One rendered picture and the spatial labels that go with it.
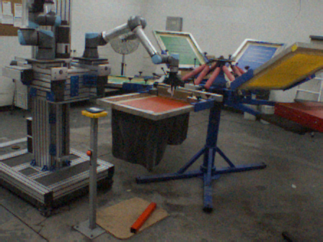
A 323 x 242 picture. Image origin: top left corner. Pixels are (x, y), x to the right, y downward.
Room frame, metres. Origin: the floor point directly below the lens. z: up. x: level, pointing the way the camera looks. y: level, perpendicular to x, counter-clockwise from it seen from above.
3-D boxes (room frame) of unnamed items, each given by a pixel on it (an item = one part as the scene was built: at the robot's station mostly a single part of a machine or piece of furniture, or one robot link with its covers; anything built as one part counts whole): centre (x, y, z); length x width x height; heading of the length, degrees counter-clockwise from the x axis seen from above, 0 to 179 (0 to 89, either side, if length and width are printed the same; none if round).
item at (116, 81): (3.53, 0.34, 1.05); 1.08 x 0.61 x 0.23; 85
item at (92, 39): (2.92, 0.69, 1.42); 0.13 x 0.12 x 0.14; 159
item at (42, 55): (2.50, 0.96, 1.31); 0.15 x 0.15 x 0.10
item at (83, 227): (2.20, 0.48, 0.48); 0.22 x 0.22 x 0.96; 55
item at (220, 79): (3.44, -0.56, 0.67); 0.39 x 0.39 x 1.35
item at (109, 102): (2.59, 0.05, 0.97); 0.79 x 0.58 x 0.04; 145
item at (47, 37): (2.50, 0.96, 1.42); 0.13 x 0.12 x 0.14; 122
